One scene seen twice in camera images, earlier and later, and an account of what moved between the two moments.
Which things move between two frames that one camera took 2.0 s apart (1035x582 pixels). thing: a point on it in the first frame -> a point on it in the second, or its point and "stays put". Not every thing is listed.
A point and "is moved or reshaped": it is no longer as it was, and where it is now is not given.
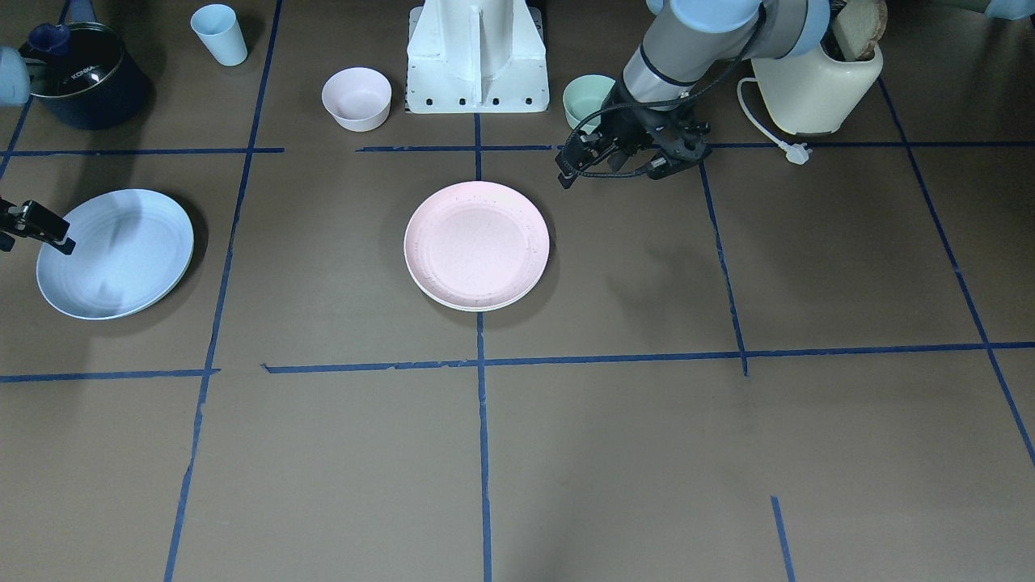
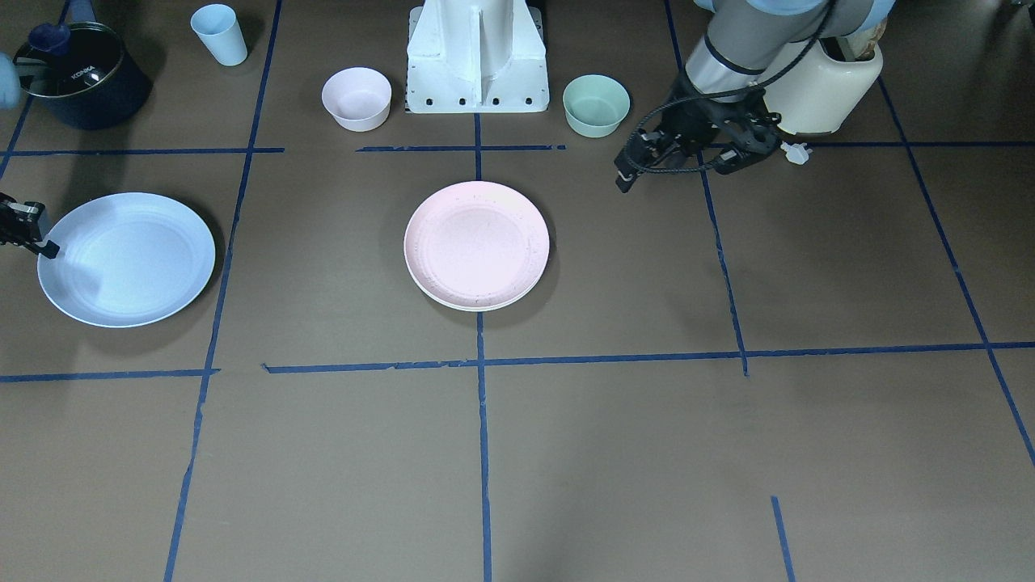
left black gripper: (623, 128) -> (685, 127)
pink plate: (476, 246) stays put
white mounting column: (470, 56) stays put
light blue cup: (218, 27) stays put
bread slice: (859, 26) stays put
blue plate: (132, 249) is moved or reshaped
